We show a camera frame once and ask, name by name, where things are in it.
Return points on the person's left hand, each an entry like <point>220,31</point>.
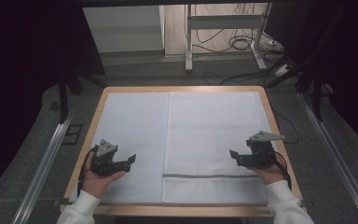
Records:
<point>98,183</point>

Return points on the white table mat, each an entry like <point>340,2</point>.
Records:
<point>130,130</point>

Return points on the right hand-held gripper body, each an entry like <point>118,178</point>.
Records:
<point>261,152</point>

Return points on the white metal desk frame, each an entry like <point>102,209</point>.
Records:
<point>223,21</point>

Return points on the white power strip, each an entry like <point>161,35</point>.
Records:
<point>282,70</point>

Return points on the white cloth towel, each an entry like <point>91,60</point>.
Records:
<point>211,130</point>

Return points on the dark curtain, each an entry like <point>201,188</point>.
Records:
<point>28,77</point>
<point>351,71</point>

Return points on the black metal stand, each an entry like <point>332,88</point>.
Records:
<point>63,99</point>
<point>315,93</point>

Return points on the person's right hand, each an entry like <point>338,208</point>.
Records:
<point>270,175</point>

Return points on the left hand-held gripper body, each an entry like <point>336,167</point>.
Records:
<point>104,158</point>

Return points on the wooden table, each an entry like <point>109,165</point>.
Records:
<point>180,210</point>

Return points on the aluminium floor rail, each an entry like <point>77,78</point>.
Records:
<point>40,174</point>
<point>338,165</point>

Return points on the white cabinet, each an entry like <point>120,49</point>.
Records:
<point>122,28</point>

